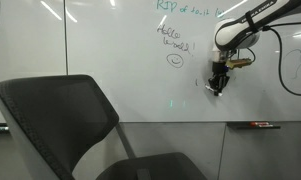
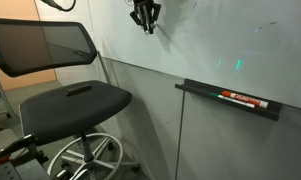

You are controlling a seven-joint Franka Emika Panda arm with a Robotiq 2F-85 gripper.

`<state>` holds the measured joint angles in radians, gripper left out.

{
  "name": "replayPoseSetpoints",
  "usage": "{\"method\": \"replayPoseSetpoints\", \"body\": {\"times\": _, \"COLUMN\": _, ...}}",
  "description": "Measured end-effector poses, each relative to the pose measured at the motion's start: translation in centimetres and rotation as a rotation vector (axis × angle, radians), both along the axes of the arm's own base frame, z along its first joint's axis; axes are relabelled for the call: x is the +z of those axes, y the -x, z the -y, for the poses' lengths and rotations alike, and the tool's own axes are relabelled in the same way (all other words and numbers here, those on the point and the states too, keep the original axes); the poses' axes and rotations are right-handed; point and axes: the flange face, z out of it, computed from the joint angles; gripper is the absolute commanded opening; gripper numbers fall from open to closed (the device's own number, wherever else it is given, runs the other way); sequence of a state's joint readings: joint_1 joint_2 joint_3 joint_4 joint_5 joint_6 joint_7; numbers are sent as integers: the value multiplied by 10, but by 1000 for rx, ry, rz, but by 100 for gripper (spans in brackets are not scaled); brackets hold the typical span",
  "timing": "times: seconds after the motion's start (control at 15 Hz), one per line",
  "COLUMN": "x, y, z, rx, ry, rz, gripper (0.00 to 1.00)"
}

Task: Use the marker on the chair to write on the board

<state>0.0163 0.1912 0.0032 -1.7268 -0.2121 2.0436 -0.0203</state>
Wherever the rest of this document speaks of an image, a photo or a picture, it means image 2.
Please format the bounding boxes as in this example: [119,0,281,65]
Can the red whiteboard marker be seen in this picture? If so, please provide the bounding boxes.
[221,90,270,110]

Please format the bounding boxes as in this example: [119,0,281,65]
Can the perforated metal table plate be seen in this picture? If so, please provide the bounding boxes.
[0,159,52,180]

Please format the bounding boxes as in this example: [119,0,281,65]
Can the black clamp with orange handle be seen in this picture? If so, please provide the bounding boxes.
[0,133,37,168]

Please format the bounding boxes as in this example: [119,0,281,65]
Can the black marker tray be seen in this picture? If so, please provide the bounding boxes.
[174,78,284,122]

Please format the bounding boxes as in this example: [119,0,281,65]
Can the black mesh office chair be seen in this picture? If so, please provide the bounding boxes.
[0,18,140,180]

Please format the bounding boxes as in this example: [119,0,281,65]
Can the green capped whiteboard marker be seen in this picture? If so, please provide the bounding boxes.
[209,92,257,109]

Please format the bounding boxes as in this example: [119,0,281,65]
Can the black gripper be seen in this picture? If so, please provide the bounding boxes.
[128,0,162,35]

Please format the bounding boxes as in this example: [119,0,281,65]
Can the large whiteboard panel with writing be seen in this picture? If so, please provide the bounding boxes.
[87,0,301,112]

